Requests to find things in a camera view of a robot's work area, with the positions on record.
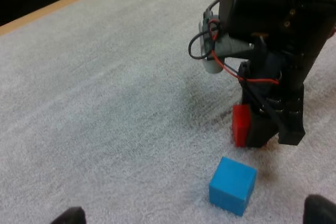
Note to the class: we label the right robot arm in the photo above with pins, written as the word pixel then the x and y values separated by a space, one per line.
pixel 320 1

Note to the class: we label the blue cube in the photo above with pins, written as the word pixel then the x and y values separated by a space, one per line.
pixel 231 184

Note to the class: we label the red cube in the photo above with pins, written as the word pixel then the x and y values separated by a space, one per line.
pixel 240 127

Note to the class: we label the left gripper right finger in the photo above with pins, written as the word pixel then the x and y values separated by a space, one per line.
pixel 320 211

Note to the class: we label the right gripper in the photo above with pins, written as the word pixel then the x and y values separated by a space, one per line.
pixel 262 6

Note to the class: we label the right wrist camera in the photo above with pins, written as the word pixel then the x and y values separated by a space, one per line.
pixel 214 67

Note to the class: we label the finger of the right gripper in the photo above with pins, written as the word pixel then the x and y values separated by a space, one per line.
pixel 260 132
pixel 290 129

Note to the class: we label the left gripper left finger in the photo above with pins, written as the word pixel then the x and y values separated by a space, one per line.
pixel 72 216

